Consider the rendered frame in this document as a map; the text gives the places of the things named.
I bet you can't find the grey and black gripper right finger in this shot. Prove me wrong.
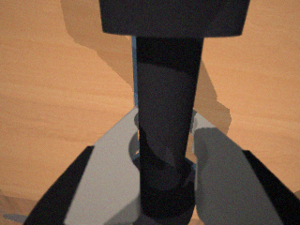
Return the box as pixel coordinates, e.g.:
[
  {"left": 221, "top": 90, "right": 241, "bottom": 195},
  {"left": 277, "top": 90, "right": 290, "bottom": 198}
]
[{"left": 189, "top": 110, "right": 300, "bottom": 225}]

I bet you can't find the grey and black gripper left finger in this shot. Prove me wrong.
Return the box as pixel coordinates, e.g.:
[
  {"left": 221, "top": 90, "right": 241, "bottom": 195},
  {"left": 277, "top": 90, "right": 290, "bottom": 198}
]
[{"left": 23, "top": 105, "right": 141, "bottom": 225}]

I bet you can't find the blue-grey metal cradle stand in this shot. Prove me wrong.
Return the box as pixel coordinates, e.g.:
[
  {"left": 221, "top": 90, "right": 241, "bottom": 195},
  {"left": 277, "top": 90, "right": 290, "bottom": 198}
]
[{"left": 131, "top": 36, "right": 196, "bottom": 172}]

